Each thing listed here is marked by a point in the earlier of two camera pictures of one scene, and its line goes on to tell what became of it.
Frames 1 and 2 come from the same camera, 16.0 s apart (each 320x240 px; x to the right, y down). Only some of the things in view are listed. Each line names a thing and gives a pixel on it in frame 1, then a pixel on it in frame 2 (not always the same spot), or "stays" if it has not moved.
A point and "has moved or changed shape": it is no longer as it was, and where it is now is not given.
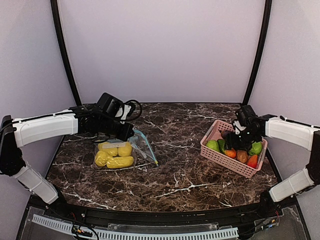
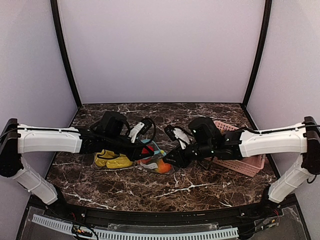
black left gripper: x=127 y=134 → x=139 y=152
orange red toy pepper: x=252 y=161 → x=145 y=151
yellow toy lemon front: x=102 y=158 has moved or changed shape
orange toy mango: x=230 y=153 has moved or changed shape
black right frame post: x=257 y=65 stays
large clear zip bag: x=115 y=154 stays
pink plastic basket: x=213 y=132 stays
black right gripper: x=240 y=139 → x=180 y=157
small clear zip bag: x=139 y=141 has moved or changed shape
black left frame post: x=54 y=7 stays
